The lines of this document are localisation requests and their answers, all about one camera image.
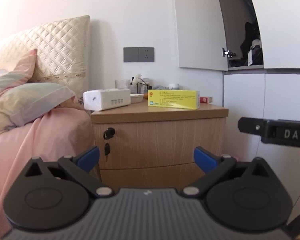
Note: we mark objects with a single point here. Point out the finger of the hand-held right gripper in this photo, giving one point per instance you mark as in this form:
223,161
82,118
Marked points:
250,126

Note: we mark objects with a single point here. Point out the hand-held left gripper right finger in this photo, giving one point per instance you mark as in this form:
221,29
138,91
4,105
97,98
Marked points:
203,158

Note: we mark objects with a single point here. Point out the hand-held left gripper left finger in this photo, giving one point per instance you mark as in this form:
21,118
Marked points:
88,158

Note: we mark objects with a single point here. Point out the wooden nightstand drawer with lock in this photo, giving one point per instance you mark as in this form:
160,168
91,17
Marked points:
165,140

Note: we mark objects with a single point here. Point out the yellow medicine box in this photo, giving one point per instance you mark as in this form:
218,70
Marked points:
172,99

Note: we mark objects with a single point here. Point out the wooden nightstand drawer without lock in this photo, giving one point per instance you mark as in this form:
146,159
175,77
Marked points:
152,177

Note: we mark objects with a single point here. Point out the black-headed key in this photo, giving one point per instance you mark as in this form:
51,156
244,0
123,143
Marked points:
109,133

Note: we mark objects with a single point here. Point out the white wardrobe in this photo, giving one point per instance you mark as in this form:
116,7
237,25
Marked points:
285,92

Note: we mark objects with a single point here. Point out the red cigarette pack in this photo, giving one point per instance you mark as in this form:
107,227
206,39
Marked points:
205,100

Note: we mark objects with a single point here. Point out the pink bed sheet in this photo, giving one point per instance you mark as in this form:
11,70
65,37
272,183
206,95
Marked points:
40,135

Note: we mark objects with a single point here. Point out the wooden nightstand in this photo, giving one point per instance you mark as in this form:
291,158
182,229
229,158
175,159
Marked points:
165,113

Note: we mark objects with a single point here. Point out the white tissue pack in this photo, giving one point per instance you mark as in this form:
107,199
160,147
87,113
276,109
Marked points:
107,100

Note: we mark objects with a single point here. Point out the white bag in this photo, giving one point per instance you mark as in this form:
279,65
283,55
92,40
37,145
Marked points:
255,53

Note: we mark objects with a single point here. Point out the metal door hinge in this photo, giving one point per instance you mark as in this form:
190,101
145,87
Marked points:
228,53

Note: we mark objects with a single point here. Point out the white shallow dish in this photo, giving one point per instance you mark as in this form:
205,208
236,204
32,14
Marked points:
136,98

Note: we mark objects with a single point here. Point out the white plug adapter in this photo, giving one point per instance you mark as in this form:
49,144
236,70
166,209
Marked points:
174,86

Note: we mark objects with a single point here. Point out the clear glass cup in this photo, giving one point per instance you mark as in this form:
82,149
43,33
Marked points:
122,84

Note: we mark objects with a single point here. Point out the pale green white pillow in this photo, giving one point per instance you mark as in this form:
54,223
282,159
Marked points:
27,100

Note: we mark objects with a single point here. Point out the small glass vase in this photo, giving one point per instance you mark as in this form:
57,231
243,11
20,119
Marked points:
143,88

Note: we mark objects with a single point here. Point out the dark clothes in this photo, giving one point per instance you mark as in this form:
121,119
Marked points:
250,35

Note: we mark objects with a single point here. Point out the small white flower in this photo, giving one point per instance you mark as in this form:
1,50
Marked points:
137,78

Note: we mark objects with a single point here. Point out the white cabinet door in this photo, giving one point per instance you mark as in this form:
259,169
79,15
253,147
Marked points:
200,30

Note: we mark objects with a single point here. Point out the pink striped pillow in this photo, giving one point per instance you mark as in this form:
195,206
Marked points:
12,80

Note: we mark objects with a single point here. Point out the cream quilted headboard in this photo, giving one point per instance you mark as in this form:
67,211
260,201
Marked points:
62,47

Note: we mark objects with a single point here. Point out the grey wall outlet panel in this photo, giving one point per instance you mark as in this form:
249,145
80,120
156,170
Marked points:
138,54

